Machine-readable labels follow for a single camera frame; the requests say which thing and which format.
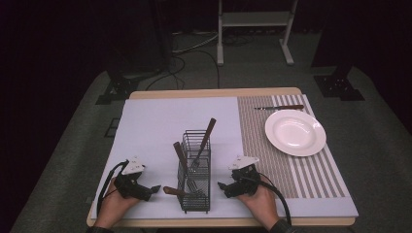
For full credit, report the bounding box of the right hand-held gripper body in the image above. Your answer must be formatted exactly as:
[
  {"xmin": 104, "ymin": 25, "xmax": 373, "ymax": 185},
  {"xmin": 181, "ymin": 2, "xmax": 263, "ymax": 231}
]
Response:
[{"xmin": 223, "ymin": 154, "xmax": 262, "ymax": 199}]

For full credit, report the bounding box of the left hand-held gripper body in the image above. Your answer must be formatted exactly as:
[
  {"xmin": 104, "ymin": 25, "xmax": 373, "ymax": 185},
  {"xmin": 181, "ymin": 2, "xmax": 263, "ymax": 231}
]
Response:
[{"xmin": 113, "ymin": 155, "xmax": 154, "ymax": 202}]

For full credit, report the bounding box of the wooden-handled fork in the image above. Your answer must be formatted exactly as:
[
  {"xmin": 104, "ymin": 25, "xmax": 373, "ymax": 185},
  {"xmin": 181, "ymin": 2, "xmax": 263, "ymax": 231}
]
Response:
[
  {"xmin": 162, "ymin": 185, "xmax": 205, "ymax": 197},
  {"xmin": 172, "ymin": 141, "xmax": 200, "ymax": 193},
  {"xmin": 189, "ymin": 117, "xmax": 218, "ymax": 173}
]

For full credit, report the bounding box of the black wire cutlery rack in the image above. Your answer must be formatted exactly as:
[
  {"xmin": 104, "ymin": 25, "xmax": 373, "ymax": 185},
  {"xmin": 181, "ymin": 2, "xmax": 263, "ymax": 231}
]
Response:
[{"xmin": 176, "ymin": 129, "xmax": 213, "ymax": 215}]

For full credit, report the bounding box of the person's right hand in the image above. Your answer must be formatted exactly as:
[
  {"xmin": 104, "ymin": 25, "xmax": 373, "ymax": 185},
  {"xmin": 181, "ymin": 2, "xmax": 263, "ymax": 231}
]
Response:
[{"xmin": 235, "ymin": 183, "xmax": 282, "ymax": 231}]

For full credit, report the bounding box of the person's left hand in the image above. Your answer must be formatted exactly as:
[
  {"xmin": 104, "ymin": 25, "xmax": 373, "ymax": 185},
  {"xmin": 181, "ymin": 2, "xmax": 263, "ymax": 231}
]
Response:
[{"xmin": 93, "ymin": 177, "xmax": 141, "ymax": 230}]

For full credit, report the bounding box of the striped placemat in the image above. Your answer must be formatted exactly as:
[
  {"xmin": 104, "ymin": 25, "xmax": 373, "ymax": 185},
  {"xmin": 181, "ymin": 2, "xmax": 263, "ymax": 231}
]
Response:
[{"xmin": 236, "ymin": 93, "xmax": 347, "ymax": 199}]

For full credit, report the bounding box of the white table sheet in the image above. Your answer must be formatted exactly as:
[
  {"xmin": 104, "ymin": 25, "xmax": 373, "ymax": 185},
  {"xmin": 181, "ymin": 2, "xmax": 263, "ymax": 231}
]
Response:
[{"xmin": 89, "ymin": 96, "xmax": 360, "ymax": 220}]

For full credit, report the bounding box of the dark floor socket plate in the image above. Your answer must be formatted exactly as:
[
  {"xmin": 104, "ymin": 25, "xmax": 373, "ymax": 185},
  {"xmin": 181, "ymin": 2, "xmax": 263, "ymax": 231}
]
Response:
[{"xmin": 103, "ymin": 117, "xmax": 121, "ymax": 139}]

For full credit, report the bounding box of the white round plate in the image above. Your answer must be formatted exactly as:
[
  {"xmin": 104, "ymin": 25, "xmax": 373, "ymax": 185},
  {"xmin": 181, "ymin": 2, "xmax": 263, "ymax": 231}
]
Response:
[{"xmin": 263, "ymin": 109, "xmax": 327, "ymax": 158}]

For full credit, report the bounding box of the black stand base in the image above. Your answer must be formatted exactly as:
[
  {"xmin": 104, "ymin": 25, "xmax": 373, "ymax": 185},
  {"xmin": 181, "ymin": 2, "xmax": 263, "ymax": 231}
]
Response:
[
  {"xmin": 94, "ymin": 62, "xmax": 141, "ymax": 106},
  {"xmin": 312, "ymin": 62, "xmax": 366, "ymax": 102}
]

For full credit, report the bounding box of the white metal stand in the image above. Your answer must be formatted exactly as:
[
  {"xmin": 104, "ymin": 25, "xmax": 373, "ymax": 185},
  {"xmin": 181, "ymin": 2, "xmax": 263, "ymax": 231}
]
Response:
[{"xmin": 216, "ymin": 0, "xmax": 299, "ymax": 68}]

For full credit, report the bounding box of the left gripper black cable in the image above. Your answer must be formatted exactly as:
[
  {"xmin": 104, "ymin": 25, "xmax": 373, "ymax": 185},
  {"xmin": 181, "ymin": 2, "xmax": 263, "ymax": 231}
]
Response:
[{"xmin": 95, "ymin": 159, "xmax": 130, "ymax": 217}]

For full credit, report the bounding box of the wooden-handled knife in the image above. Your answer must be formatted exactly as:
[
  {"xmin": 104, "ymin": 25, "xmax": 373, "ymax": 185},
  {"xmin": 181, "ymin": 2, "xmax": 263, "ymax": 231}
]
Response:
[{"xmin": 254, "ymin": 104, "xmax": 306, "ymax": 112}]

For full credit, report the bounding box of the black floor cable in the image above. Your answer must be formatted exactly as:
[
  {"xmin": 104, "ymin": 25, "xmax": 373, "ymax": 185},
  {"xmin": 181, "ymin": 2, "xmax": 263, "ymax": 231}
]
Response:
[{"xmin": 144, "ymin": 32, "xmax": 222, "ymax": 91}]

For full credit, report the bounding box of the white floor cable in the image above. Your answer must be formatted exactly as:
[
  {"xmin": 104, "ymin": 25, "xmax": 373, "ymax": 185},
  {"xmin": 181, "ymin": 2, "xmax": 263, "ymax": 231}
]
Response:
[{"xmin": 171, "ymin": 29, "xmax": 220, "ymax": 54}]

